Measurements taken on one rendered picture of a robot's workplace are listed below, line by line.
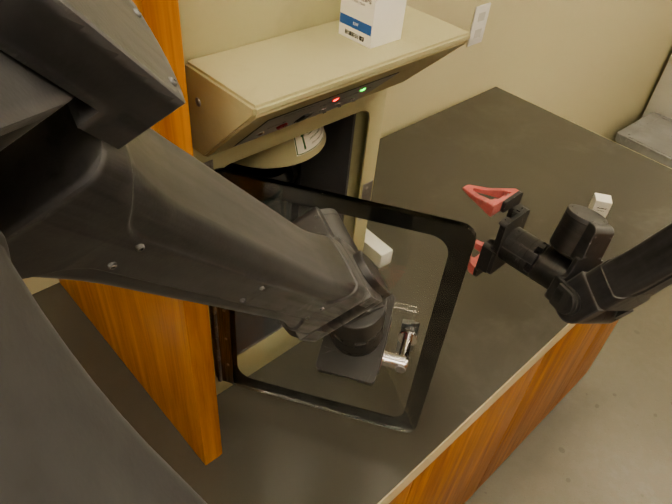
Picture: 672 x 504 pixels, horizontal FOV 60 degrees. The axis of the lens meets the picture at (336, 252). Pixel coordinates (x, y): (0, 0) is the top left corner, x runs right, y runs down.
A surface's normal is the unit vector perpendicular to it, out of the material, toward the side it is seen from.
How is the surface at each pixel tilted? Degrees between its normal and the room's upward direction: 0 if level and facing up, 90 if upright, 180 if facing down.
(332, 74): 0
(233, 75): 0
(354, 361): 25
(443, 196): 0
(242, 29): 90
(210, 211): 58
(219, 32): 90
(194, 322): 90
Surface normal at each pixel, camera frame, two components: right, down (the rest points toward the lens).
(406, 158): 0.08, -0.74
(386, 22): 0.68, 0.53
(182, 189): 0.87, -0.48
